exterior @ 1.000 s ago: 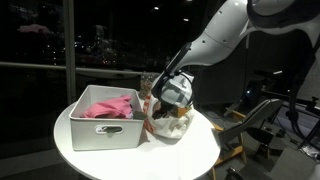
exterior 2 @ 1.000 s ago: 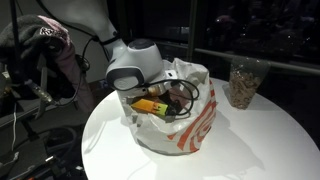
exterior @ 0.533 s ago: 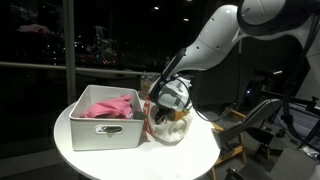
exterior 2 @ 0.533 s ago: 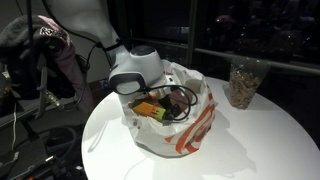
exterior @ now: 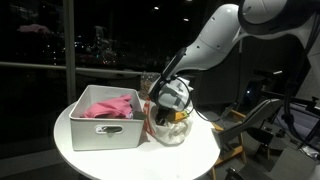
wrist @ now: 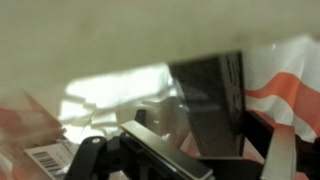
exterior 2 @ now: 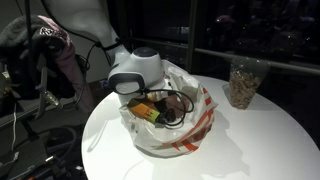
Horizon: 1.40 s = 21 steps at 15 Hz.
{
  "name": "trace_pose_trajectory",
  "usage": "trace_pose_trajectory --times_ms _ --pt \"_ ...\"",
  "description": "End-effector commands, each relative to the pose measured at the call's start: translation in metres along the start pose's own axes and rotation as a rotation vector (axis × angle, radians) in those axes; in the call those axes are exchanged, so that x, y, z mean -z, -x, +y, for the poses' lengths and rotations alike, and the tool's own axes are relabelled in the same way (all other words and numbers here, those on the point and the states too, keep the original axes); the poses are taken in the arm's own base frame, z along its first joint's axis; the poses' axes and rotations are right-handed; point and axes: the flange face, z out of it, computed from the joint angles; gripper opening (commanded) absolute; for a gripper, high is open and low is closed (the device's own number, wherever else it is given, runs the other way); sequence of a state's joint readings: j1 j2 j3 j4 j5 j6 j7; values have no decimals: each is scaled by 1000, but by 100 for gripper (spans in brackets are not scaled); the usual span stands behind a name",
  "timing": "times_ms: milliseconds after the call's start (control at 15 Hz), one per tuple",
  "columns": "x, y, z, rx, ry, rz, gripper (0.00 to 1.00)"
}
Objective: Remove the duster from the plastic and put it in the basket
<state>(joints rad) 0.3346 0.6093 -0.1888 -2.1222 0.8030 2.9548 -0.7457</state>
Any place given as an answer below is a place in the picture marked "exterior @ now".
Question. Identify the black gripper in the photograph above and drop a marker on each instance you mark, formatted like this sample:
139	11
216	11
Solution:
163	116

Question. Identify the white orange plastic bag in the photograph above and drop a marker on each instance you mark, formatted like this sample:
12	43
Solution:
173	133

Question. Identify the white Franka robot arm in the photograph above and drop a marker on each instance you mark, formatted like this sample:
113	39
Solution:
216	36

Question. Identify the white plastic basket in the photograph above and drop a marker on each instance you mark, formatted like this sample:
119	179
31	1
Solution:
106	130

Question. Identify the dark grey object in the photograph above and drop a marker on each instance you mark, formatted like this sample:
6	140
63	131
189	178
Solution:
139	115

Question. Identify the glass jar with nuts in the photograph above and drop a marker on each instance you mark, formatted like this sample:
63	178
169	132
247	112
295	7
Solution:
146	83

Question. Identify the pink cloth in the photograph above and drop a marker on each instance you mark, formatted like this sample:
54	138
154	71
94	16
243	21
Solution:
110	108

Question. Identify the wooden stand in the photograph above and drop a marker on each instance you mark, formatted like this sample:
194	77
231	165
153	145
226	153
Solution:
233	151

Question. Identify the grey chair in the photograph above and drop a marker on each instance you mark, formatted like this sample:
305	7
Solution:
253	116

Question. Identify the black metal bar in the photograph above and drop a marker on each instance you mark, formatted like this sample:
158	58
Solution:
300	100

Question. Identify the yellowish wrist camera box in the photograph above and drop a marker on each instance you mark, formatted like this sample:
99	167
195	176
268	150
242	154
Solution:
181	115

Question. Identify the window frame post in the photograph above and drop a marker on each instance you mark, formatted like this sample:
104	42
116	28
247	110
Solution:
69	50

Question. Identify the horizontal window rail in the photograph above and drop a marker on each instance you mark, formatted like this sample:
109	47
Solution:
33	65

